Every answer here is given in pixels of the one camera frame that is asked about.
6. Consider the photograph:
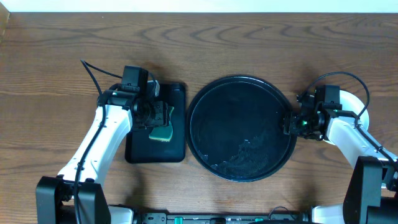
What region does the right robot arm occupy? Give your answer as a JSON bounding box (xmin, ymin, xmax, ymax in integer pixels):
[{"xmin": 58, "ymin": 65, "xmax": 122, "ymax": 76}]
[{"xmin": 282, "ymin": 110, "xmax": 397, "ymax": 224}]

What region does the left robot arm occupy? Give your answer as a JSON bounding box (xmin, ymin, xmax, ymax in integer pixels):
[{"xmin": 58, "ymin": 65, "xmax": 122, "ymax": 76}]
[{"xmin": 35, "ymin": 90, "xmax": 170, "ymax": 223}]

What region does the white plate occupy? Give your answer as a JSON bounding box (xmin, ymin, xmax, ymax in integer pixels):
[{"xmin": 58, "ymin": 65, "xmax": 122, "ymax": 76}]
[{"xmin": 325, "ymin": 90, "xmax": 370, "ymax": 147}]

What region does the black rectangular tray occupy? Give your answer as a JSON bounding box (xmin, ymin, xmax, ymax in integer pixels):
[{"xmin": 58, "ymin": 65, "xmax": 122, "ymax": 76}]
[{"xmin": 124, "ymin": 83, "xmax": 186, "ymax": 164}]

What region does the black round tray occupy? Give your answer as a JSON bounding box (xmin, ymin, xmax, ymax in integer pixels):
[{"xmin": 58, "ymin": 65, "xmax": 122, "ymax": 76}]
[{"xmin": 185, "ymin": 75, "xmax": 297, "ymax": 182}]

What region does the green yellow sponge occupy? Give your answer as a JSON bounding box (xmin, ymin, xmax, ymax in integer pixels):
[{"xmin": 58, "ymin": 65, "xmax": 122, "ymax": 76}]
[{"xmin": 149, "ymin": 106, "xmax": 174, "ymax": 142}]

